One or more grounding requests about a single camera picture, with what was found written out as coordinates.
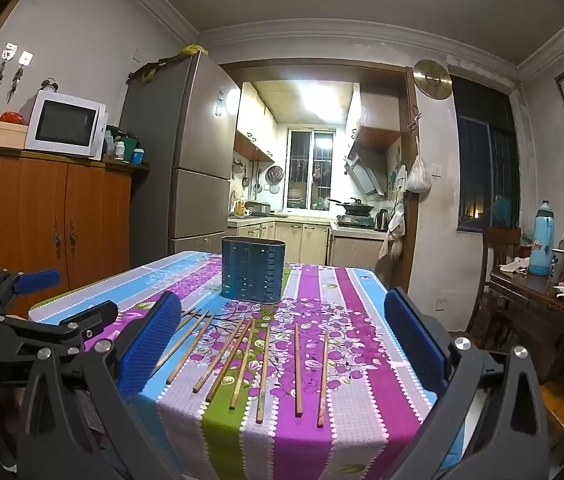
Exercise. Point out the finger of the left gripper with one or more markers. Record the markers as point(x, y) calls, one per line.
point(71, 332)
point(17, 284)

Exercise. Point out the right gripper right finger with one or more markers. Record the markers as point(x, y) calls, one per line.
point(510, 439)

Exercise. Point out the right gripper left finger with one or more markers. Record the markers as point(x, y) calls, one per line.
point(78, 422)

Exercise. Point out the wooden chopstick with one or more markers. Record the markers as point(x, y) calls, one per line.
point(227, 364)
point(297, 372)
point(242, 368)
point(260, 413)
point(189, 317)
point(179, 343)
point(231, 343)
point(189, 351)
point(323, 381)

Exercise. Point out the orange wooden cabinet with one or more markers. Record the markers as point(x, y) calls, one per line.
point(64, 213)

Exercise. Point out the dark wooden side table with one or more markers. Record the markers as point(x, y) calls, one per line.
point(536, 316)

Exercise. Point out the blue thermos bottle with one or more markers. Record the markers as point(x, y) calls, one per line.
point(542, 241)

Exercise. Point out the white microwave oven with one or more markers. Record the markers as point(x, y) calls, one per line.
point(62, 124)

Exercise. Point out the blue perforated utensil holder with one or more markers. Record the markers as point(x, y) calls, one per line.
point(252, 269)

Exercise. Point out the wooden chair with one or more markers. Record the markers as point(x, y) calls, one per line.
point(489, 324)

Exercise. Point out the floral striped tablecloth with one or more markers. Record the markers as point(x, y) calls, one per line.
point(374, 401)

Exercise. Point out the grey refrigerator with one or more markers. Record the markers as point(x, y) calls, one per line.
point(183, 114)

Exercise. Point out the dark window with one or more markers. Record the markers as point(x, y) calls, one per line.
point(488, 155)

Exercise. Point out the hanging white plastic bag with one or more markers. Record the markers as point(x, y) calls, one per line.
point(419, 179)

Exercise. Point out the black wok on stove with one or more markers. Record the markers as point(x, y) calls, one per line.
point(356, 208)

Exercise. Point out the steel range hood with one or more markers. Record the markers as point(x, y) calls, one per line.
point(368, 170)

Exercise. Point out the gold round wall clock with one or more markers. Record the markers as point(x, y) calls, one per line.
point(432, 79)

